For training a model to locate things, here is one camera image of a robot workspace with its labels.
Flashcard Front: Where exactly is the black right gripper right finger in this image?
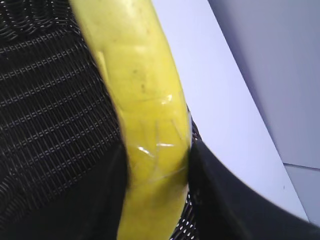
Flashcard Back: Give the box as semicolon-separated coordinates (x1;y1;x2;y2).
188;141;320;240

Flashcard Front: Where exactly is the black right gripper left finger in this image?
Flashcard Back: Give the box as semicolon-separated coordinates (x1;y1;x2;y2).
17;144;128;240

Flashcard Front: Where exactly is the yellow banana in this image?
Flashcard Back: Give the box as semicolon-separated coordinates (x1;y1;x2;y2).
69;0;192;240

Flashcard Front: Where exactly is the black wicker basket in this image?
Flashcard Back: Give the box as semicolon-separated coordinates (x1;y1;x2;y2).
0;0;199;240

